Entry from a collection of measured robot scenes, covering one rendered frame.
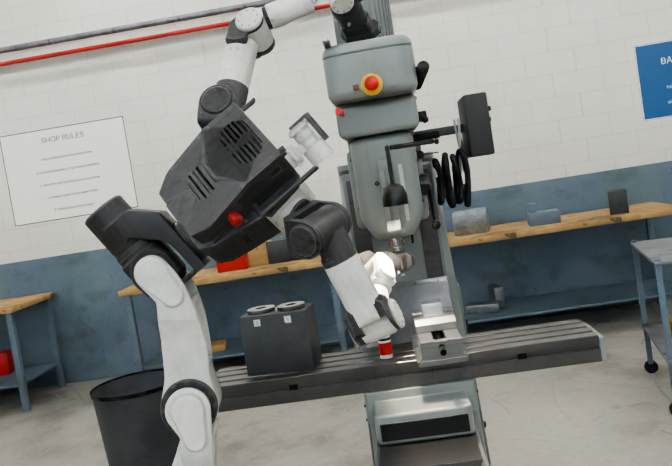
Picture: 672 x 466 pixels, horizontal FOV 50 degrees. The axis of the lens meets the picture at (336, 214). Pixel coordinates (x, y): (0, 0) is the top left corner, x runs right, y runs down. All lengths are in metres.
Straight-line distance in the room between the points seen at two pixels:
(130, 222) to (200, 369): 0.41
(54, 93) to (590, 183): 4.89
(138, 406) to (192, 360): 1.93
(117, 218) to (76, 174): 5.22
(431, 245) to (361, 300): 0.93
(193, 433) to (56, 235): 5.42
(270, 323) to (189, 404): 0.53
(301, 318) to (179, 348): 0.51
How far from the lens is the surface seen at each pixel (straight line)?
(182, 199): 1.75
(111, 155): 6.92
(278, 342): 2.29
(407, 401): 2.20
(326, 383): 2.25
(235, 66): 2.01
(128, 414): 3.80
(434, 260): 2.64
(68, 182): 7.08
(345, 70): 2.05
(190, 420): 1.86
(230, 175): 1.68
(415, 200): 2.17
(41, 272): 7.26
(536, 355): 2.26
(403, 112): 2.13
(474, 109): 2.47
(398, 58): 2.05
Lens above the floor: 1.53
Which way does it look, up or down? 3 degrees down
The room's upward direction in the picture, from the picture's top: 9 degrees counter-clockwise
